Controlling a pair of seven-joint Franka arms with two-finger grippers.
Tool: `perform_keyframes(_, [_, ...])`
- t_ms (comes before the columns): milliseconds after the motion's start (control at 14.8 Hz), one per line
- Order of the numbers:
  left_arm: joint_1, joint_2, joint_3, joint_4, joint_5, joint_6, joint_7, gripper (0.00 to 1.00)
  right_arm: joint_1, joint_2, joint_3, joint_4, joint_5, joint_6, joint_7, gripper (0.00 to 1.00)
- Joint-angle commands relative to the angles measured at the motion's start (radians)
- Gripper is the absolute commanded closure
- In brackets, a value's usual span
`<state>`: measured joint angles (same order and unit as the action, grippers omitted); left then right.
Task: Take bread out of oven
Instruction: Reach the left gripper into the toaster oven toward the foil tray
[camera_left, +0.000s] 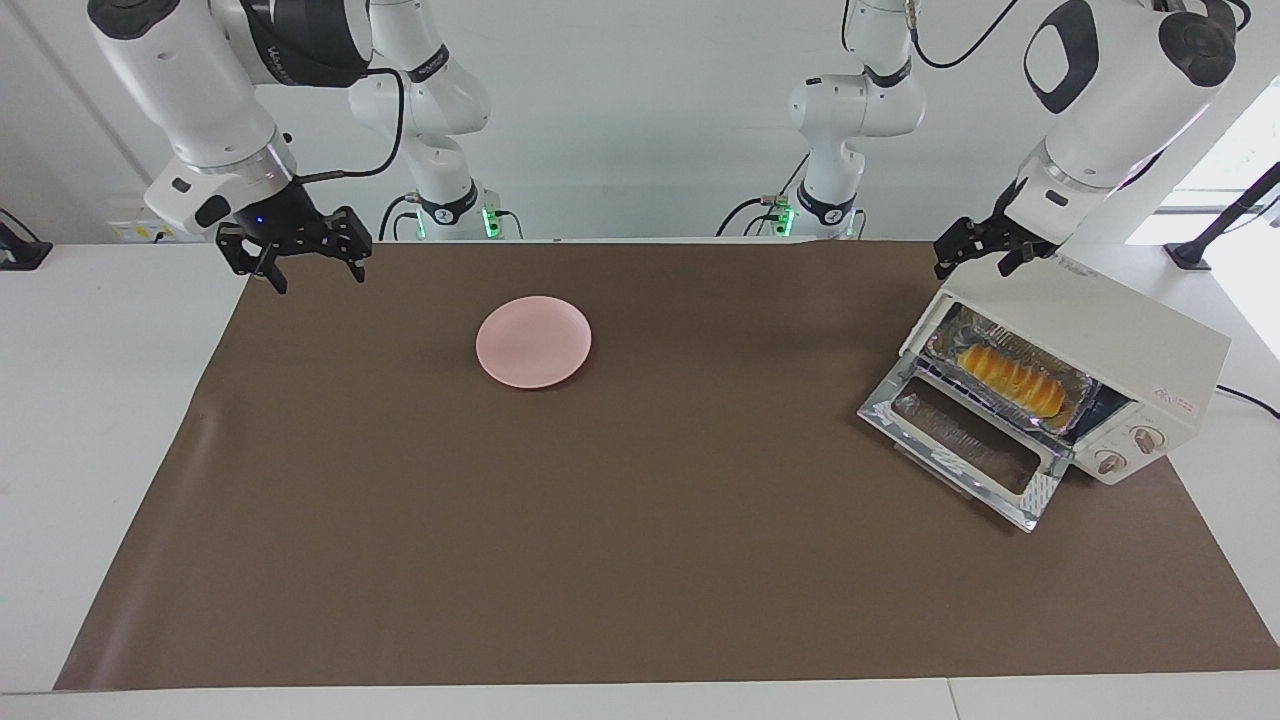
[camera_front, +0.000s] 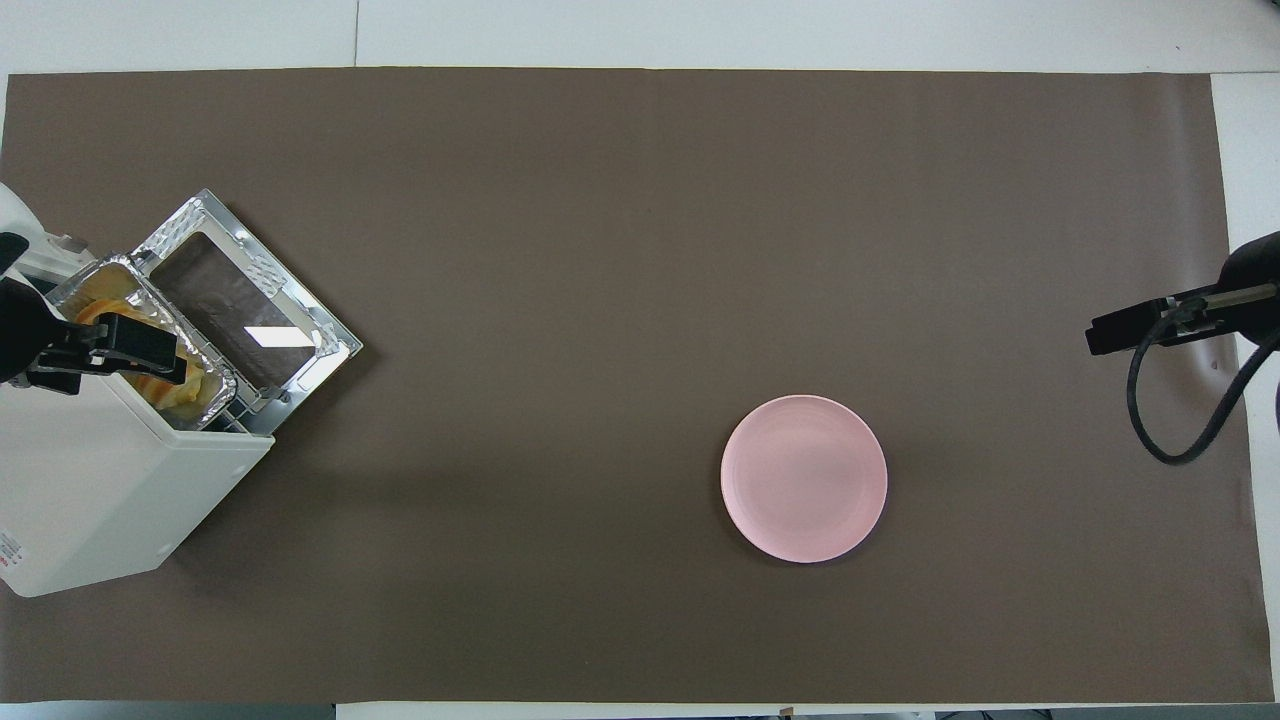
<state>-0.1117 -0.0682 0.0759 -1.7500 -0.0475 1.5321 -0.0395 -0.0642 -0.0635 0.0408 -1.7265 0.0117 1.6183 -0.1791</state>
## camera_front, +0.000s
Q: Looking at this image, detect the golden sliced bread loaf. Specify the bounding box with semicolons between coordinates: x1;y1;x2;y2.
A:
75;275;216;421

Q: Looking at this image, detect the white toaster oven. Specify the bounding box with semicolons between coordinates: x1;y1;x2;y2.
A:
0;235;276;599

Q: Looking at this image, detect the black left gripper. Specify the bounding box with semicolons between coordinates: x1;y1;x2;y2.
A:
0;278;189;394

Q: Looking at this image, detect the glass oven door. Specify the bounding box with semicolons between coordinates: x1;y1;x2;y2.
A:
130;188;364;416

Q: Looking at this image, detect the pink round plate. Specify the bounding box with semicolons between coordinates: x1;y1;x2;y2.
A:
720;394;889;564

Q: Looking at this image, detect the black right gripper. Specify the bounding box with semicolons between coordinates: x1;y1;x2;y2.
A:
1086;232;1280;357

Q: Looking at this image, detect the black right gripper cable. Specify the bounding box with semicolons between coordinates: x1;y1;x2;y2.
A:
1127;300;1280;467

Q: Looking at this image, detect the brown table mat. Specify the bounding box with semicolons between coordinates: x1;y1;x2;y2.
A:
0;68;1273;704

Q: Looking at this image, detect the aluminium foil tray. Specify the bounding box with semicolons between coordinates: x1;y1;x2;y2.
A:
45;253;239;433

